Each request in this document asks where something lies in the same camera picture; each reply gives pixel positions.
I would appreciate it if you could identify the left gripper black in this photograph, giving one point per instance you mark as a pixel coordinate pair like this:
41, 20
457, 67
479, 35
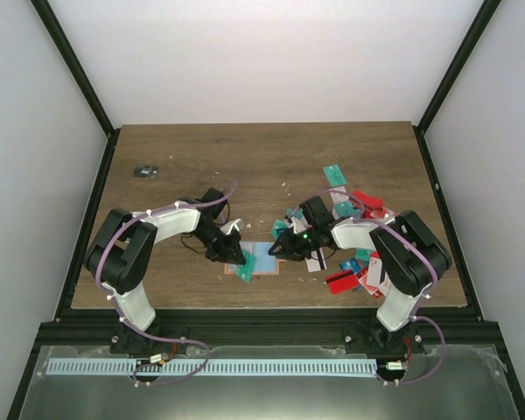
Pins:
227, 254

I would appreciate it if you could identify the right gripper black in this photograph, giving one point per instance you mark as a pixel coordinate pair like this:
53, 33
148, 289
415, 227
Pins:
290, 250

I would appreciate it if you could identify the teal VIP card front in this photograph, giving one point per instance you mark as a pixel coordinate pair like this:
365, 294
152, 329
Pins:
245, 272

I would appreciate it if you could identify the teal vip card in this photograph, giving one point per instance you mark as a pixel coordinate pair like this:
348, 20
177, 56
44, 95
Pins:
278, 227
245, 272

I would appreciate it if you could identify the pink leather card holder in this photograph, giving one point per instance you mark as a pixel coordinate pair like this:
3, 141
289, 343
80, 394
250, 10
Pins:
259, 262

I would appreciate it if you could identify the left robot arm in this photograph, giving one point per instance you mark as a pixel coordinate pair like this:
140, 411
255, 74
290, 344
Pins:
119, 255

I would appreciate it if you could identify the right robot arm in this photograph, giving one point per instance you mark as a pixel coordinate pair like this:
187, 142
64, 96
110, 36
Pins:
412, 258

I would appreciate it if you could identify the teal VIP card lower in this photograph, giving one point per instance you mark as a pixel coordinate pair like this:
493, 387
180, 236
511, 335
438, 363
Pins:
278, 227

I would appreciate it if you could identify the white stripe card right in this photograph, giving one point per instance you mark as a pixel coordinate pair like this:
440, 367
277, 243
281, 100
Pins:
316, 261

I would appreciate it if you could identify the red card black stripe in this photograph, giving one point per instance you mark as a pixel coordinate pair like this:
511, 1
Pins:
341, 282

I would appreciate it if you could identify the dark blue card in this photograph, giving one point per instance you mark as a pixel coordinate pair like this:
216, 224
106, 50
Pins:
350, 264

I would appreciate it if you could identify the white floral card upper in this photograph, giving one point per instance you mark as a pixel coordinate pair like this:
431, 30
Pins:
338, 194

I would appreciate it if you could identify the teal card far top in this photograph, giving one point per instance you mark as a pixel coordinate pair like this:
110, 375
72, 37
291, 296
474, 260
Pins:
334, 175

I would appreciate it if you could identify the red white card bottom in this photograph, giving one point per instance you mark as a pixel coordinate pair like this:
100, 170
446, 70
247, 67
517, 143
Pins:
371, 276

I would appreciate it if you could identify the red card top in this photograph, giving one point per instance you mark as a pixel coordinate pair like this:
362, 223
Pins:
370, 202

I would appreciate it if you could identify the small black tag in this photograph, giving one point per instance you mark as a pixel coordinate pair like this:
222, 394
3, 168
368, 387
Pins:
145, 171

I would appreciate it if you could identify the light blue slotted strip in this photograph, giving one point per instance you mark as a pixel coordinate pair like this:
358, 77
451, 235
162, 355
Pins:
216, 367

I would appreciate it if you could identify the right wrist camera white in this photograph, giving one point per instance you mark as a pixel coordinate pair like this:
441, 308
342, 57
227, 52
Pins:
296, 225

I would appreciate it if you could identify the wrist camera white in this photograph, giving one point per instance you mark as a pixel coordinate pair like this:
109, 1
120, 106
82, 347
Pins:
296, 225
233, 226

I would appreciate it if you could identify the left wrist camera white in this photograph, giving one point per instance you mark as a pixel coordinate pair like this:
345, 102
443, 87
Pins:
233, 226

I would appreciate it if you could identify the black aluminium front rail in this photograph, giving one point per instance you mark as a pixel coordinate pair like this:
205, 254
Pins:
258, 327

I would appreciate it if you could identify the left frame post black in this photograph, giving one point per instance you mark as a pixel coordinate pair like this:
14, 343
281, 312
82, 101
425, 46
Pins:
64, 47

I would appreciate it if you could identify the frame post black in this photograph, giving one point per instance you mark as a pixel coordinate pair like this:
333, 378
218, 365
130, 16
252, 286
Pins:
465, 49
64, 47

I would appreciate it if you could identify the right frame post black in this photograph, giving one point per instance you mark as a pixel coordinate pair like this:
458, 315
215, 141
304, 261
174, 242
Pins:
465, 49

